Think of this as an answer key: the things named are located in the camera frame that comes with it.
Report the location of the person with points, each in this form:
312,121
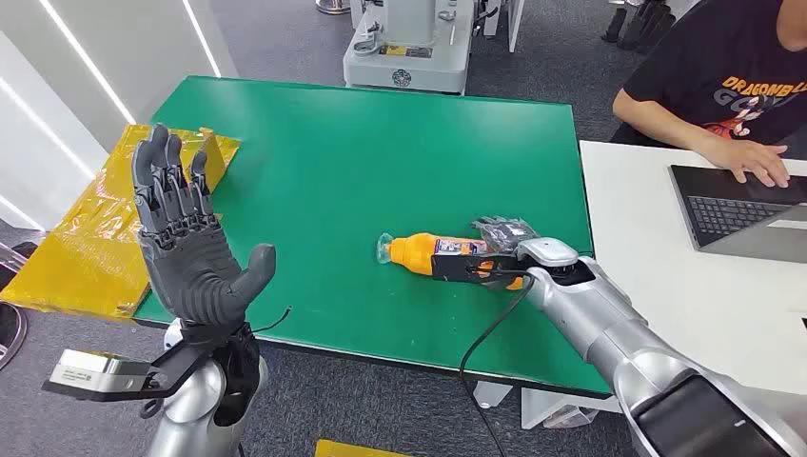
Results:
712,63

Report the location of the round black floor base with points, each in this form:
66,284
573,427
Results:
9,334

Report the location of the dark grey laptop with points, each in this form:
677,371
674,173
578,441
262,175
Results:
725,214

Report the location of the person's hand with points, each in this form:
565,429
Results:
747,161

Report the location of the yellow film-wrapped cardboard box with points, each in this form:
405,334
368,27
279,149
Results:
94,252

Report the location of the round metal stand base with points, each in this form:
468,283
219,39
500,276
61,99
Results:
332,6

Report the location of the white table leg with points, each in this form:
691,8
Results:
542,407

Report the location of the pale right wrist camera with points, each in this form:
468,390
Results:
460,268

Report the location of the grey machine base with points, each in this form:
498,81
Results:
410,66

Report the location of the yellow sheet on floor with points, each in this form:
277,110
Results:
353,450

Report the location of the black equipment pile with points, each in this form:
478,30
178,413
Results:
643,25

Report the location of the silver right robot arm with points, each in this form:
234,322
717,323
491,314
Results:
630,353

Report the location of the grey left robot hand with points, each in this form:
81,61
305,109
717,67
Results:
189,271

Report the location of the orange detergent bottle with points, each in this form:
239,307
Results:
413,249

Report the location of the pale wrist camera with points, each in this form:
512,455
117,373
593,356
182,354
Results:
94,375
460,268

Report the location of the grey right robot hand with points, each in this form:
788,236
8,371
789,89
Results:
504,232

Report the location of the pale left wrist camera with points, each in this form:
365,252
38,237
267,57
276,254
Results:
94,375

